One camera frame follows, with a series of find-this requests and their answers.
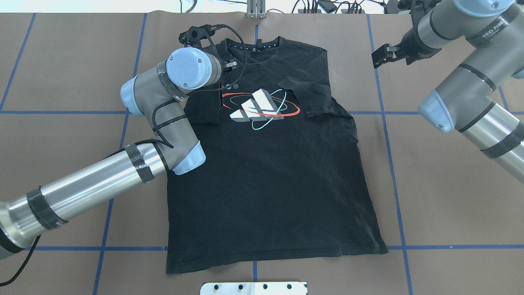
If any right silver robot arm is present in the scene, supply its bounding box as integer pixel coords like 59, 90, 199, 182
372, 0, 524, 182

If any brown paper table cover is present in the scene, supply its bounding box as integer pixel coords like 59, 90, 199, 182
0, 11, 524, 295

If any black printed t-shirt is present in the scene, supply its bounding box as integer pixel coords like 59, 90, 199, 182
165, 36, 388, 275

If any aluminium frame post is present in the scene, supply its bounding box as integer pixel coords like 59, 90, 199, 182
246, 0, 267, 19

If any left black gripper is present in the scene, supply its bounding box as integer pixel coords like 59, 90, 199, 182
178, 24, 238, 68

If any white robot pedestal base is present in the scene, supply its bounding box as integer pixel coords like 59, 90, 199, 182
200, 281, 309, 295

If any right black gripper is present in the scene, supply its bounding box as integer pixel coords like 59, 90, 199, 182
372, 0, 440, 68

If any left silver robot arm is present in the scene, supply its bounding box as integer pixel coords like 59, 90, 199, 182
0, 24, 237, 259

